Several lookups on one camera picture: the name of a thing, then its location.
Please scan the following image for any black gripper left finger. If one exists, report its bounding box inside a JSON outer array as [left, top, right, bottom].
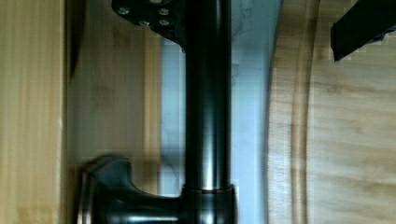
[[111, 0, 187, 51]]

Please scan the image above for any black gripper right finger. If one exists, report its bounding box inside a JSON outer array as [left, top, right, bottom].
[[331, 0, 396, 62]]

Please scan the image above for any black drawer handle bar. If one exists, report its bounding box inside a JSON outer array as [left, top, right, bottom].
[[75, 0, 237, 224]]

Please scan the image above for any wooden drawer box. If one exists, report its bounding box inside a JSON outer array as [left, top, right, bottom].
[[0, 0, 160, 224]]

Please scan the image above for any bamboo cutting board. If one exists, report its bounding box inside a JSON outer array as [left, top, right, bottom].
[[268, 0, 396, 224]]

